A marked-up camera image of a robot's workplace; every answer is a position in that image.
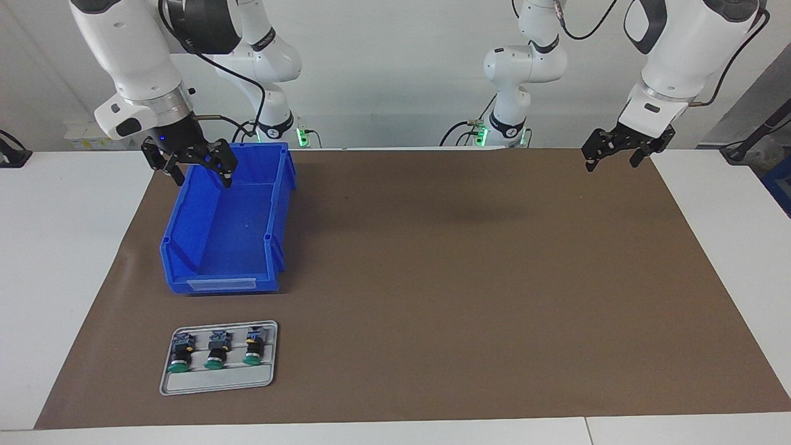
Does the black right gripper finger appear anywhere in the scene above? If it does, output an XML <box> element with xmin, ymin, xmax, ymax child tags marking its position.
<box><xmin>197</xmin><ymin>139</ymin><xmax>239</xmax><ymax>189</ymax></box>
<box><xmin>141</xmin><ymin>138</ymin><xmax>186</xmax><ymax>187</ymax></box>

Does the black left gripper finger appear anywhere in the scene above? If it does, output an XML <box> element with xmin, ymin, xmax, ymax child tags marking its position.
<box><xmin>629</xmin><ymin>127</ymin><xmax>676</xmax><ymax>168</ymax></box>
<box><xmin>581</xmin><ymin>128</ymin><xmax>620</xmax><ymax>173</ymax></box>

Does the green push button switch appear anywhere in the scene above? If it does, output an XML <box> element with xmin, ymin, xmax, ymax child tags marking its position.
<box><xmin>242</xmin><ymin>326</ymin><xmax>268</xmax><ymax>366</ymax></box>
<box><xmin>204</xmin><ymin>331</ymin><xmax>232</xmax><ymax>370</ymax></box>
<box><xmin>167</xmin><ymin>333</ymin><xmax>197</xmax><ymax>373</ymax></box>

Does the blue plastic storage bin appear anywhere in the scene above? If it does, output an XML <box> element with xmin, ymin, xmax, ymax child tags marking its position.
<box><xmin>159</xmin><ymin>142</ymin><xmax>297</xmax><ymax>295</ymax></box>

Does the black stand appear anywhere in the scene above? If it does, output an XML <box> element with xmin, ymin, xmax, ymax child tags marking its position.
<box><xmin>720</xmin><ymin>99</ymin><xmax>791</xmax><ymax>164</ymax></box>

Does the white box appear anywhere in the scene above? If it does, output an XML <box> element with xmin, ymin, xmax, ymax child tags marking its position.
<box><xmin>64</xmin><ymin>119</ymin><xmax>124</xmax><ymax>150</ymax></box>

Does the blue crate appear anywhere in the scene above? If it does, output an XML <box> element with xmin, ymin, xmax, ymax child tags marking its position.
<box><xmin>761</xmin><ymin>155</ymin><xmax>791</xmax><ymax>218</ymax></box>

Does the grey metal tray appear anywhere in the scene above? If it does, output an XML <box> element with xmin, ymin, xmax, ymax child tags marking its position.
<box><xmin>159</xmin><ymin>320</ymin><xmax>279</xmax><ymax>396</ymax></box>

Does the brown table mat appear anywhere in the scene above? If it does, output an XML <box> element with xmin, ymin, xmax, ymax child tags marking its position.
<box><xmin>34</xmin><ymin>147</ymin><xmax>791</xmax><ymax>430</ymax></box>

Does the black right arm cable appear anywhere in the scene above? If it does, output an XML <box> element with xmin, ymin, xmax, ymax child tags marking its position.
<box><xmin>158</xmin><ymin>0</ymin><xmax>268</xmax><ymax>144</ymax></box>

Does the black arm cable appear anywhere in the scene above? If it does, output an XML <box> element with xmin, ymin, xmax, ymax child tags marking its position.
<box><xmin>158</xmin><ymin>0</ymin><xmax>268</xmax><ymax>144</ymax></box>
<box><xmin>553</xmin><ymin>0</ymin><xmax>771</xmax><ymax>107</ymax></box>

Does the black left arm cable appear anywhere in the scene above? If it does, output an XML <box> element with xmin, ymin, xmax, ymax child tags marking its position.
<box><xmin>553</xmin><ymin>0</ymin><xmax>771</xmax><ymax>107</ymax></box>

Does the black base cable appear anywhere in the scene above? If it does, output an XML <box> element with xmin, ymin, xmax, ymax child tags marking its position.
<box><xmin>439</xmin><ymin>93</ymin><xmax>498</xmax><ymax>148</ymax></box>

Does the black clamp mount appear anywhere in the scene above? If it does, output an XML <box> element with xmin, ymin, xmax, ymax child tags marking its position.
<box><xmin>0</xmin><ymin>130</ymin><xmax>33</xmax><ymax>169</ymax></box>

